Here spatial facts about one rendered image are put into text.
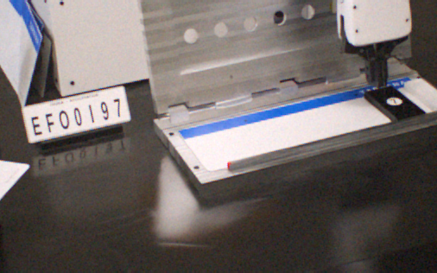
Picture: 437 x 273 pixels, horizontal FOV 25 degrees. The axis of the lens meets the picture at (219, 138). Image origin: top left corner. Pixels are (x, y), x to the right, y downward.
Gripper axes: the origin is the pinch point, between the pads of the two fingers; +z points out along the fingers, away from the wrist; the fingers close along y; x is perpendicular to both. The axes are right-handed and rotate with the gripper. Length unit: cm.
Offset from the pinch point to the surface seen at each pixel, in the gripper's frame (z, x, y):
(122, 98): 0.5, 17.5, -34.9
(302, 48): -2.9, 11.2, -6.6
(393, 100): 5.3, 1.1, 3.1
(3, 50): -4, 48, -47
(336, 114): 6.1, 3.1, -5.7
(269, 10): -9.6, 12.5, -10.9
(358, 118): 6.7, 0.5, -3.3
